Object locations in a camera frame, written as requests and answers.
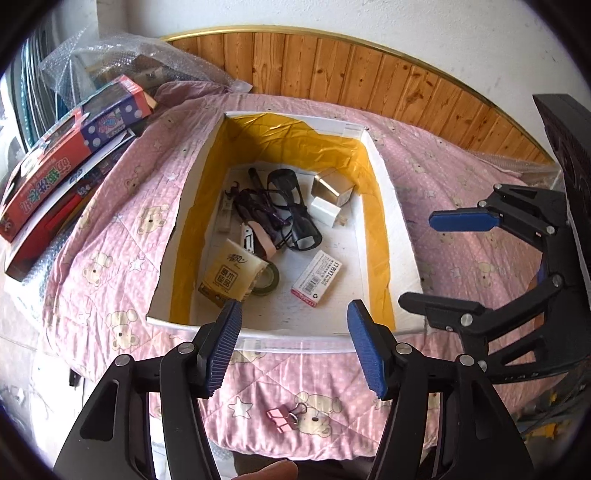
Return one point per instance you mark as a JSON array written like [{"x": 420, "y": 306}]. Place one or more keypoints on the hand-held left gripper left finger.
[{"x": 224, "y": 350}]

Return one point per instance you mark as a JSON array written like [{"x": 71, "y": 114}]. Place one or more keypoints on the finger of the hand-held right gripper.
[
  {"x": 461, "y": 220},
  {"x": 443, "y": 309}
]

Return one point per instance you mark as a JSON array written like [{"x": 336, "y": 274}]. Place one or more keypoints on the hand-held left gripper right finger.
[{"x": 369, "y": 355}]

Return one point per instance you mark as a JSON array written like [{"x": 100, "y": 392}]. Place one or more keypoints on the yellow tissue pack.
[{"x": 231, "y": 272}]

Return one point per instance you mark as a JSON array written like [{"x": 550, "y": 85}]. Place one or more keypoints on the green tape roll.
[{"x": 272, "y": 279}]

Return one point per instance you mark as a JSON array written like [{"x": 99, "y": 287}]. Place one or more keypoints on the grey staple box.
[{"x": 318, "y": 279}]

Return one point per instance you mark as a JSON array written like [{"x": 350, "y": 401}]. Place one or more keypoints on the white cardboard box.
[{"x": 341, "y": 258}]

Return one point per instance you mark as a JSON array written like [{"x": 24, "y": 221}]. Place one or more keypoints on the pink stapler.
[{"x": 263, "y": 242}]

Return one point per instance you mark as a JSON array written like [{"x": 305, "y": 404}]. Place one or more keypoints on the gold metal box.
[{"x": 330, "y": 184}]

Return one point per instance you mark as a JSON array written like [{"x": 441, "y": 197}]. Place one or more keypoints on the black glasses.
[{"x": 302, "y": 235}]

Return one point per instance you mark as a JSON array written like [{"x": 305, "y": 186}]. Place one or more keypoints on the white charger plug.
[{"x": 323, "y": 211}]

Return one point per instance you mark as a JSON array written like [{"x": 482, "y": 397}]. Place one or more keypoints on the purple toy figure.
[{"x": 247, "y": 205}]

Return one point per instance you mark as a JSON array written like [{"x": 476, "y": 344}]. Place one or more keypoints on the black marker pen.
[{"x": 255, "y": 177}]

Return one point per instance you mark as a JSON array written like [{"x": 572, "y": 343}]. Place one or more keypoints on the person's left hand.
[{"x": 268, "y": 471}]

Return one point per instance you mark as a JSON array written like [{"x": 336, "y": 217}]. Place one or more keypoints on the bubble wrap sheet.
[{"x": 521, "y": 164}]

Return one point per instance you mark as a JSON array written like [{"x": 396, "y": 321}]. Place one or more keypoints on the pink binder clip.
[{"x": 279, "y": 417}]

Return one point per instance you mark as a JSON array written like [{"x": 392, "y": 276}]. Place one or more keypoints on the pink bear printed blanket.
[{"x": 120, "y": 258}]

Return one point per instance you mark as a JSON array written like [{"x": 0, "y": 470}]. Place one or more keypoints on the small black object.
[{"x": 76, "y": 378}]

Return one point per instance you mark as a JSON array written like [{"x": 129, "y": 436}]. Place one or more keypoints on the white edged toy box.
[{"x": 41, "y": 249}]

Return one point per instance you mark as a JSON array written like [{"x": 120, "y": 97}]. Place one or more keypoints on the red and blue toy box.
[{"x": 51, "y": 184}]

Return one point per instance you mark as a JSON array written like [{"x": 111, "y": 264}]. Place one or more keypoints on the grey metal strips bundle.
[{"x": 32, "y": 92}]

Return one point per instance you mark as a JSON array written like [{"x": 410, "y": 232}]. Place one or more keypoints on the bubble wrap bundle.
[{"x": 92, "y": 55}]

